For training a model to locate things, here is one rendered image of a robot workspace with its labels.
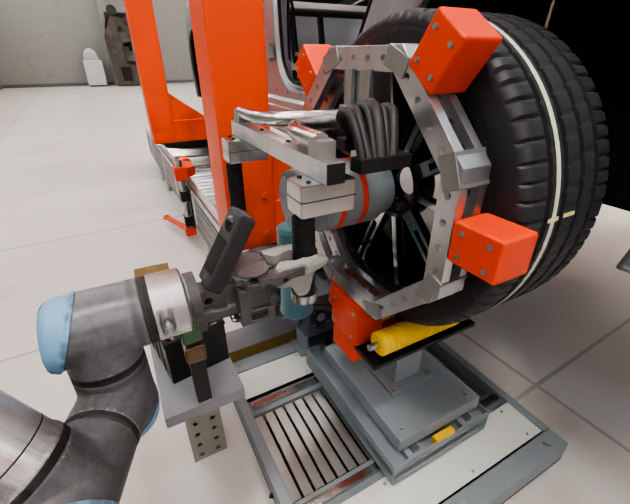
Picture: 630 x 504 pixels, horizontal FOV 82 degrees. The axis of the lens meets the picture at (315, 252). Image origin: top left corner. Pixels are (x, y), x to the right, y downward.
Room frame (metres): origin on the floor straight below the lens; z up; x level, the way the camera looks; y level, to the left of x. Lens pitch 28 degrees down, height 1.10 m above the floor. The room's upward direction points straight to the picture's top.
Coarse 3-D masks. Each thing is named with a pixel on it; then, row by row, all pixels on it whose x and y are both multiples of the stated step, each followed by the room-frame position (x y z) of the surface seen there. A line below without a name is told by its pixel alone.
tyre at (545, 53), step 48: (528, 48) 0.66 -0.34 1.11; (480, 96) 0.60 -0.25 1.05; (528, 96) 0.58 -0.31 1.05; (576, 96) 0.63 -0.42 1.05; (528, 144) 0.53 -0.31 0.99; (576, 144) 0.58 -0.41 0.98; (528, 192) 0.51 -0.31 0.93; (576, 192) 0.56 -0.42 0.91; (576, 240) 0.59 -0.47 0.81; (480, 288) 0.53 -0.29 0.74; (528, 288) 0.60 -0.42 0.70
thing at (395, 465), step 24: (312, 360) 0.96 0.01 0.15; (336, 384) 0.85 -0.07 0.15; (360, 408) 0.76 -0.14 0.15; (480, 408) 0.75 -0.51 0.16; (360, 432) 0.69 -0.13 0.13; (432, 432) 0.68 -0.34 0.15; (456, 432) 0.66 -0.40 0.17; (384, 456) 0.60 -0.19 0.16; (408, 456) 0.59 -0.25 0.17; (432, 456) 0.62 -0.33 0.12
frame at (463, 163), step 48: (336, 48) 0.82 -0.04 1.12; (384, 48) 0.69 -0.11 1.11; (336, 96) 0.90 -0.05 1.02; (432, 96) 0.59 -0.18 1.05; (432, 144) 0.57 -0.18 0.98; (480, 144) 0.56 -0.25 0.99; (480, 192) 0.53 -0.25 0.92; (336, 240) 0.89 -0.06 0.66; (432, 240) 0.54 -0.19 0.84; (384, 288) 0.72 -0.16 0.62; (432, 288) 0.52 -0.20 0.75
